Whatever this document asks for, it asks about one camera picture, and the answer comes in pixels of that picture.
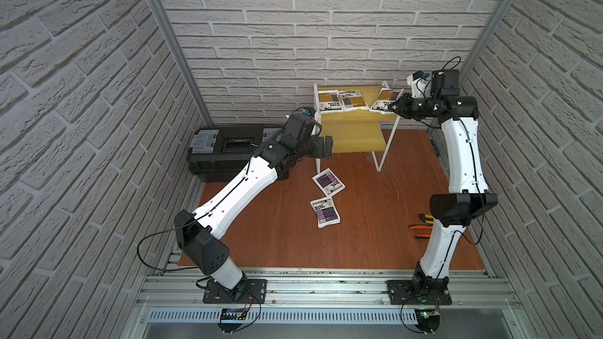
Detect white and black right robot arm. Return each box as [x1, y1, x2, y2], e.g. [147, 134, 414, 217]
[388, 68, 498, 298]

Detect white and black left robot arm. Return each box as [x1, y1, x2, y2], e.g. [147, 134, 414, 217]
[172, 107, 333, 293]

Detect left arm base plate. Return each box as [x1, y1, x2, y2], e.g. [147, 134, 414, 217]
[203, 278, 268, 304]

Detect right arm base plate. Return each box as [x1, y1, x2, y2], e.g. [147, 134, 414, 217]
[386, 277, 452, 305]

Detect aluminium rail frame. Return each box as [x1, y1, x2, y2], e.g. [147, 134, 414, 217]
[121, 268, 535, 338]

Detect yellow utility knife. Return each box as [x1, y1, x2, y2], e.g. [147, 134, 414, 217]
[419, 213, 433, 224]

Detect purple coffee bag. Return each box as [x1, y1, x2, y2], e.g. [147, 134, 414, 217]
[310, 197, 341, 229]
[312, 168, 345, 197]

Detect orange handled pliers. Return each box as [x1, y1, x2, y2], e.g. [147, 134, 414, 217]
[408, 224, 433, 239]

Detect black plastic toolbox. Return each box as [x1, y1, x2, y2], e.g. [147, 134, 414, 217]
[186, 125, 277, 183]

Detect white frame wooden two-tier shelf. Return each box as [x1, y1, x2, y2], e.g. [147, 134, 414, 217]
[313, 80, 400, 171]

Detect purple coffee bag lower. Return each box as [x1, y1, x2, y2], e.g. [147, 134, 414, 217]
[310, 197, 341, 229]

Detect left controller board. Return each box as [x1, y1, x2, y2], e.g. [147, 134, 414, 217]
[218, 308, 248, 334]

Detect controller board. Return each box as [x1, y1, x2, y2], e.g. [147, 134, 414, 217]
[218, 308, 248, 334]
[415, 309, 441, 334]

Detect right controller board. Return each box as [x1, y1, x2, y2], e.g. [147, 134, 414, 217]
[415, 309, 441, 334]

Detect purple coffee bag upper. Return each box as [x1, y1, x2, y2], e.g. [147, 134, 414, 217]
[312, 168, 345, 197]

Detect yellow coffee bag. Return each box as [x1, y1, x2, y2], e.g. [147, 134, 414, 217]
[339, 90, 369, 112]
[318, 90, 343, 113]
[369, 88, 403, 115]

